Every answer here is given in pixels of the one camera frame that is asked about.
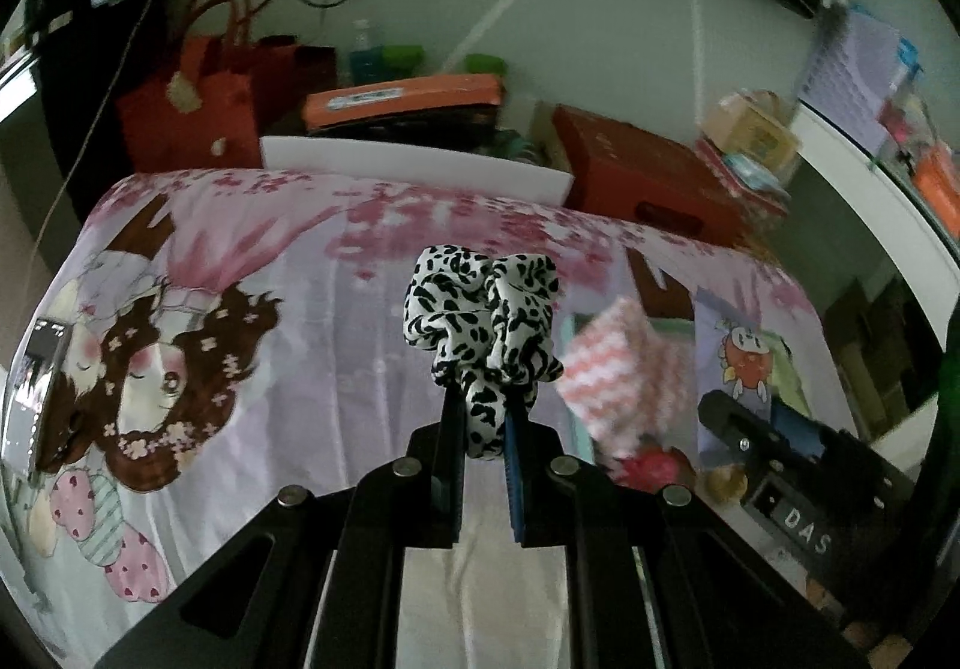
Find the round tan pouch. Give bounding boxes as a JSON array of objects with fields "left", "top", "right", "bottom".
[{"left": 704, "top": 464, "right": 748, "bottom": 505}]

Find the purple cartoon tissue pack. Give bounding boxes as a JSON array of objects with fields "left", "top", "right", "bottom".
[{"left": 693, "top": 289, "right": 773, "bottom": 421}]

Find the black white leopard scrunchie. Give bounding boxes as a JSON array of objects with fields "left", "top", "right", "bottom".
[{"left": 402, "top": 245, "right": 563, "bottom": 460}]

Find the red fuzzy hair tie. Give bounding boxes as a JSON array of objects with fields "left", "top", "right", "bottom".
[{"left": 610, "top": 446, "right": 697, "bottom": 494}]

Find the pink white fuzzy cloth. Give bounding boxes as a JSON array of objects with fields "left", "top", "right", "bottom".
[{"left": 556, "top": 297, "right": 697, "bottom": 458}]

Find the light green cloth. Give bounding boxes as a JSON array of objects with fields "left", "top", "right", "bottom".
[{"left": 768, "top": 336, "right": 812, "bottom": 419}]

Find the white tray with teal rim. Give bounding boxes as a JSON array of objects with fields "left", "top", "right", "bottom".
[{"left": 556, "top": 297, "right": 811, "bottom": 502}]

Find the pink cartoon print bedsheet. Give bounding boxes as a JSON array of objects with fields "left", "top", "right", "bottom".
[{"left": 2, "top": 170, "right": 853, "bottom": 667}]

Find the white foam board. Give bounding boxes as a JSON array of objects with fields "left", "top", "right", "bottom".
[{"left": 260, "top": 136, "right": 573, "bottom": 206}]

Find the blue wet wipes pack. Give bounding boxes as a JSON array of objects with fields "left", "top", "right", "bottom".
[{"left": 722, "top": 152, "right": 784, "bottom": 194}]

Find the red cardboard box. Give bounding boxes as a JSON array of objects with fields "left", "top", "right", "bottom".
[{"left": 551, "top": 105, "right": 750, "bottom": 248}]

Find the white curved desk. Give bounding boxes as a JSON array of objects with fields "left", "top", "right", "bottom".
[{"left": 791, "top": 103, "right": 958, "bottom": 346}]

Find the orange black box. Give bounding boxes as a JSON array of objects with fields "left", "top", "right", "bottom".
[{"left": 301, "top": 74, "right": 505, "bottom": 152}]

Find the lavender perforated basket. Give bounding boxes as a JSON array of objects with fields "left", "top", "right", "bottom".
[{"left": 797, "top": 8, "right": 901, "bottom": 155}]

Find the green dumbbell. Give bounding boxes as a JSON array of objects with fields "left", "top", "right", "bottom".
[{"left": 462, "top": 53, "right": 509, "bottom": 79}]

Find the red gift bag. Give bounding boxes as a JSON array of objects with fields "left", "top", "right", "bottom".
[{"left": 119, "top": 0, "right": 338, "bottom": 173}]

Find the beige carry case with handle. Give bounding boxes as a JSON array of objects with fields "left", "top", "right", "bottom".
[{"left": 700, "top": 91, "right": 799, "bottom": 175}]

